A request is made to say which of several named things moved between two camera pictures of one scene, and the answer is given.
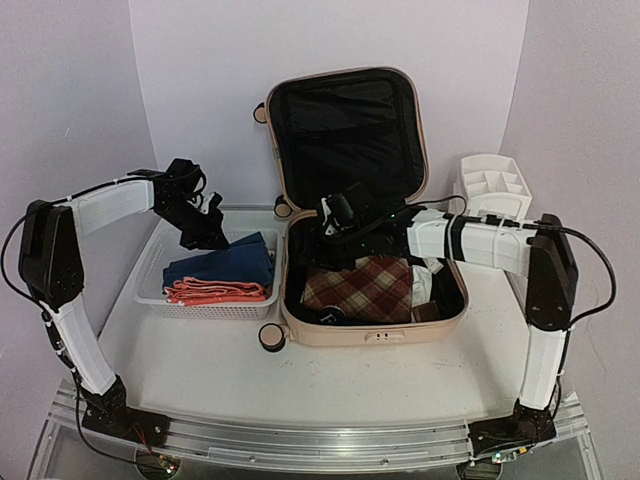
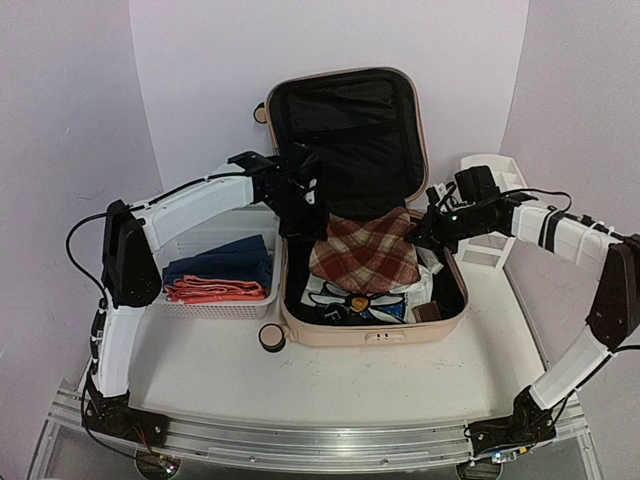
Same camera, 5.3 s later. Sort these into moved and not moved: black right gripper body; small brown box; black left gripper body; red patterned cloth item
Moved: black left gripper body; black right gripper body
Not moved: red patterned cloth item; small brown box
